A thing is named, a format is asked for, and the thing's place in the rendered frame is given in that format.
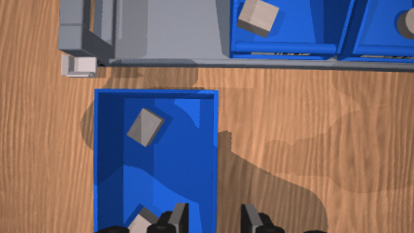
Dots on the beige rectangular block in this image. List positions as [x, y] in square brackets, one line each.
[257, 17]

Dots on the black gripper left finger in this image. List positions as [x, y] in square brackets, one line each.
[178, 222]

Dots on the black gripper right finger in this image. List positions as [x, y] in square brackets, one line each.
[254, 222]

